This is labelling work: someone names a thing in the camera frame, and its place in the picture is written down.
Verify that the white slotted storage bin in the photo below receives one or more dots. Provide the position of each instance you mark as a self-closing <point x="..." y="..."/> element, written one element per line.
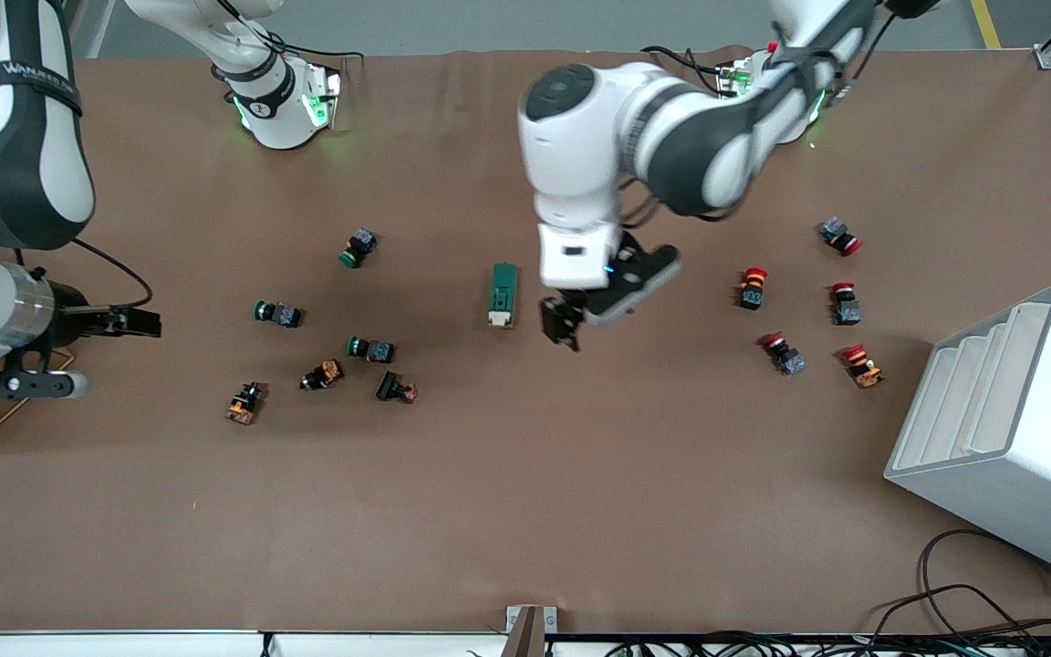
<point x="1036" y="493"/>

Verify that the brown table cover mat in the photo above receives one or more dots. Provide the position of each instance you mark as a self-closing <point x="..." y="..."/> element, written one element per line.
<point x="580" y="474"/>

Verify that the red orange-striped button dark block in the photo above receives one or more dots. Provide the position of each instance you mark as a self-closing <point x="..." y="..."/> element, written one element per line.
<point x="753" y="290"/>

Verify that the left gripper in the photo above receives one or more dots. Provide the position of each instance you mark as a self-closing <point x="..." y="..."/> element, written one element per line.
<point x="561" y="321"/>

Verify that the green load switch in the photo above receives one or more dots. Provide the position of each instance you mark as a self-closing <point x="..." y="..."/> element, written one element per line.
<point x="504" y="292"/>

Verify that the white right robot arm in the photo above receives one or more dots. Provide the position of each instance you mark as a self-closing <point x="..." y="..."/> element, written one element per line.
<point x="33" y="164"/>

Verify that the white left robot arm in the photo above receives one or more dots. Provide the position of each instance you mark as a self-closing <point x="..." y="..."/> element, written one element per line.
<point x="580" y="155"/>

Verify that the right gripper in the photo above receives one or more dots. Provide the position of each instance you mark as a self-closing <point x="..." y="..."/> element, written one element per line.
<point x="70" y="311"/>

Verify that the black switch with red tip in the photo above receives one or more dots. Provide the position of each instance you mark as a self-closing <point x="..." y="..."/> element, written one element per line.
<point x="390" y="387"/>

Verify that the red button orange contact block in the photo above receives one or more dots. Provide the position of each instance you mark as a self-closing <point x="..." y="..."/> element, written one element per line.
<point x="863" y="367"/>

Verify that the red button with grey block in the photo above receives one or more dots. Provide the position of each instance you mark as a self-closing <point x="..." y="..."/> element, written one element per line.
<point x="788" y="359"/>
<point x="847" y="310"/>
<point x="836" y="231"/>

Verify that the black button orange contact block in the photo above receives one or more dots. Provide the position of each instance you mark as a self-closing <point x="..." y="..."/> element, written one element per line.
<point x="325" y="373"/>
<point x="243" y="408"/>

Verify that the metal bracket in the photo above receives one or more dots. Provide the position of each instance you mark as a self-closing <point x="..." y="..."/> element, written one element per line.
<point x="530" y="634"/>

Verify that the green button with grey block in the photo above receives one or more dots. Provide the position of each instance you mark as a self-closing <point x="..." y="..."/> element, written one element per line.
<point x="284" y="316"/>
<point x="378" y="350"/>
<point x="359" y="245"/>

